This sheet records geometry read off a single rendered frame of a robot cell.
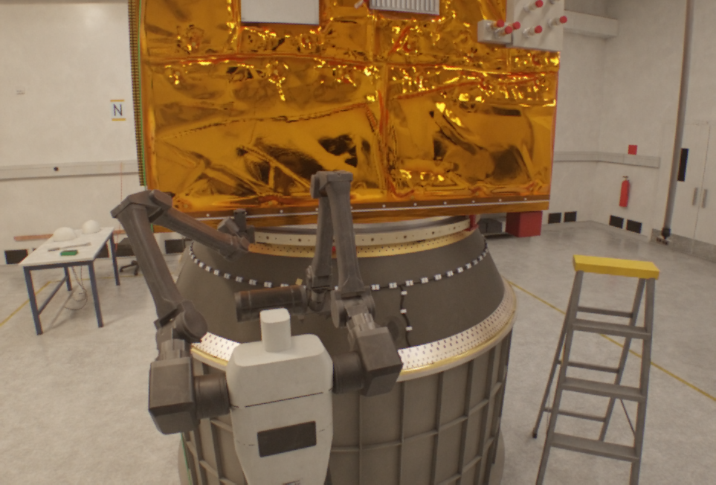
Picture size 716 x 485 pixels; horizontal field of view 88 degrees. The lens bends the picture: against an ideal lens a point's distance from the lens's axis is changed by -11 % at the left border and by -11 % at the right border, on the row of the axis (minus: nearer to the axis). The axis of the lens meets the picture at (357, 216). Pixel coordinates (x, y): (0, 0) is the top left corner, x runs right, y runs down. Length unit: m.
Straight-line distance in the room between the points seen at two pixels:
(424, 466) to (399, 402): 0.45
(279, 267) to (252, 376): 1.06
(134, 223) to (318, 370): 0.59
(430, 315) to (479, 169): 0.72
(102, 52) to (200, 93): 5.88
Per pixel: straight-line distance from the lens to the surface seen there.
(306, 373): 0.93
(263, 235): 1.91
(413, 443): 2.17
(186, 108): 1.77
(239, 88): 1.76
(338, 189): 1.14
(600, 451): 2.57
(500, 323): 2.30
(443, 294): 2.02
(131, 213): 1.17
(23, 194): 8.06
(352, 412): 1.96
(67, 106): 7.69
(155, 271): 1.10
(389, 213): 1.94
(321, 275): 1.42
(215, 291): 2.12
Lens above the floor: 2.18
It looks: 12 degrees down
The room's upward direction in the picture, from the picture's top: straight up
